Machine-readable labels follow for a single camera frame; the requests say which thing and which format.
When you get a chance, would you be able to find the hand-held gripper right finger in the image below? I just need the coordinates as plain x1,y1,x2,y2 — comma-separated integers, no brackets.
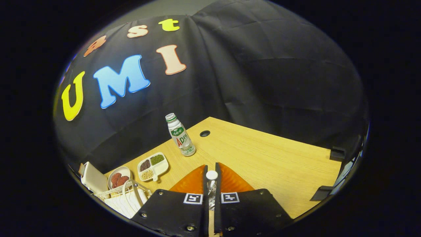
214,162,293,237

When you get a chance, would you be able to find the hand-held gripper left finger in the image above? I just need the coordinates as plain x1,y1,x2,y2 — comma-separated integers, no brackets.
132,165,209,237

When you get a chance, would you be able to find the white spoon with checked handle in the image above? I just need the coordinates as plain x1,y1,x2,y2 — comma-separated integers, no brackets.
206,170,218,211

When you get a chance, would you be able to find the white wire dish rack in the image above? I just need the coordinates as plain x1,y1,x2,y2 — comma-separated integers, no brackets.
92,179,153,219

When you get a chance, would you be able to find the white divided dish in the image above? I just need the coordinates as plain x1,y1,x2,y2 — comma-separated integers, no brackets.
137,152,169,182

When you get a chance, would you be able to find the beige round plate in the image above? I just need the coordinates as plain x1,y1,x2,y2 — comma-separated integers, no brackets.
108,166,132,190

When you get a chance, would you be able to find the white bottle with green label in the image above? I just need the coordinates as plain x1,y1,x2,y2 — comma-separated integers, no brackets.
165,113,197,157

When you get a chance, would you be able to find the white toaster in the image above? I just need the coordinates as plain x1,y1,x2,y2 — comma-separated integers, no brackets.
81,161,109,195

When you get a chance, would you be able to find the black backdrop cloth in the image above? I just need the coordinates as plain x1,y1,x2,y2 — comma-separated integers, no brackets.
53,0,369,171

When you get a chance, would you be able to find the black table bracket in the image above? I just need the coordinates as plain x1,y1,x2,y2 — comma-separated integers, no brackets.
310,185,335,201
330,147,346,161

